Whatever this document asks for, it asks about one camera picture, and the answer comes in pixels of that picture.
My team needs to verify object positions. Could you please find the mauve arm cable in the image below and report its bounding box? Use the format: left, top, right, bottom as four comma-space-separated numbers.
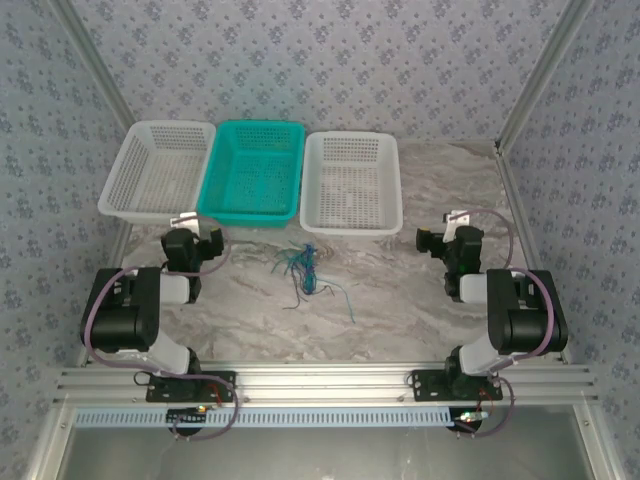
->
81, 213, 241, 442
447, 208, 557, 440

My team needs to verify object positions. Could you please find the white perforated plastic basket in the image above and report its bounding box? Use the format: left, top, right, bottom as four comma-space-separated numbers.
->
298, 130, 405, 236
97, 119, 217, 226

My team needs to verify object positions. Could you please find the white slotted cable duct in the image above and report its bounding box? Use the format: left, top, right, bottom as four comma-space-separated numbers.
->
73, 405, 454, 429

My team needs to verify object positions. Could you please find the mauve left arm cable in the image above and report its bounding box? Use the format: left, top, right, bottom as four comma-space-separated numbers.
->
81, 213, 241, 442

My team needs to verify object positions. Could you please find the aluminium frame post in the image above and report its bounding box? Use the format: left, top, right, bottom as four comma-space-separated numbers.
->
494, 0, 599, 151
49, 0, 134, 134

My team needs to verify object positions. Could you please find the small black controller board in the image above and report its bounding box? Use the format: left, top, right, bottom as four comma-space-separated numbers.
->
448, 408, 490, 434
167, 407, 210, 432

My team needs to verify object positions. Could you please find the aluminium frame leg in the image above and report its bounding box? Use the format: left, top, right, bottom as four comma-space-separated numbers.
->
27, 404, 76, 480
572, 404, 619, 480

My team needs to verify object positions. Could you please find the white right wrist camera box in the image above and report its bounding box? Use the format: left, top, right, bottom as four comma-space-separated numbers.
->
440, 209, 474, 241

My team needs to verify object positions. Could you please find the mauve right arm cable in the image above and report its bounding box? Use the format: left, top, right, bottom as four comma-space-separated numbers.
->
447, 208, 557, 440

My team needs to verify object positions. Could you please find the teal thin cable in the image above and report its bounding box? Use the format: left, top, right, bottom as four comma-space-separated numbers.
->
271, 247, 301, 275

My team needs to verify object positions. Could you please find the grey metal panel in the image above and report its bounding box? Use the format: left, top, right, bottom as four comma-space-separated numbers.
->
64, 427, 586, 480

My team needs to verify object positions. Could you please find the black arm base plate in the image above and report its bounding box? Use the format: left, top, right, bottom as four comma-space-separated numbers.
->
144, 370, 237, 404
410, 368, 504, 403

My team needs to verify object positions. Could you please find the aluminium mounting rail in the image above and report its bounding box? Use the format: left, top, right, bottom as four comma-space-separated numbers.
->
54, 363, 599, 407

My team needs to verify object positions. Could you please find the teal perforated plastic basket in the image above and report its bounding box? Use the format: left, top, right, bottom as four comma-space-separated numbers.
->
197, 119, 307, 231

